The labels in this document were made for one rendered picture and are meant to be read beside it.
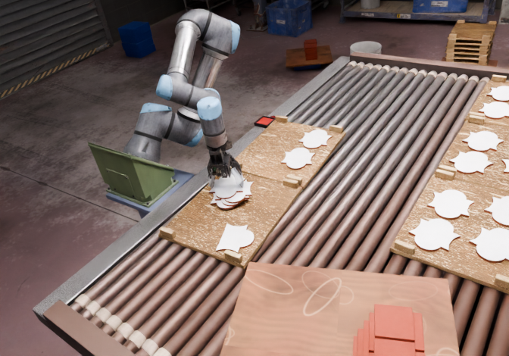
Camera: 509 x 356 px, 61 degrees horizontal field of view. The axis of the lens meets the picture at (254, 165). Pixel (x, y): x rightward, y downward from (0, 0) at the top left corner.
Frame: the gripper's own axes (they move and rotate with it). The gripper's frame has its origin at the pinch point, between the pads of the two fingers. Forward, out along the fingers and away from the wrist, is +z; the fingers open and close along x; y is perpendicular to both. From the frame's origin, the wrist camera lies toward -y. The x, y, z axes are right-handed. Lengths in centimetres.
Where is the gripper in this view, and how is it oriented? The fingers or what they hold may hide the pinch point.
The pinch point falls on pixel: (227, 185)
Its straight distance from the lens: 158.1
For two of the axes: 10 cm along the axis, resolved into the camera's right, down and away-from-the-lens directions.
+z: 1.3, 8.2, 5.6
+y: -1.0, 5.8, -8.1
